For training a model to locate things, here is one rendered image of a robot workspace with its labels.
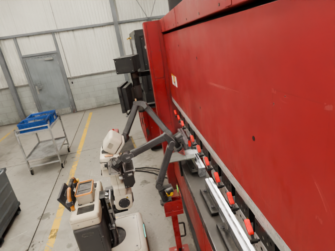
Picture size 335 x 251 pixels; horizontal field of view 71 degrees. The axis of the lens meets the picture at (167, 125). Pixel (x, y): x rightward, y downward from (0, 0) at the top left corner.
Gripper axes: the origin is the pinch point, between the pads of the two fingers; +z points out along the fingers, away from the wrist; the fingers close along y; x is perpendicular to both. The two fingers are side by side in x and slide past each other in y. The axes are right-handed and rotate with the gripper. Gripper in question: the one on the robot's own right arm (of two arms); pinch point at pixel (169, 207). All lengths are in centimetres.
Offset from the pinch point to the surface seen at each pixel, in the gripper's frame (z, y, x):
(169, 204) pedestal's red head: -6.1, 2.1, -4.6
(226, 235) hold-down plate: -9, 34, -59
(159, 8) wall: -252, 153, 744
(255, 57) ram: -112, 61, -100
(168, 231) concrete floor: 66, -21, 52
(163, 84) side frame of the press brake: -85, 40, 119
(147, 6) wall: -273, 114, 739
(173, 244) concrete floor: 67, -18, 32
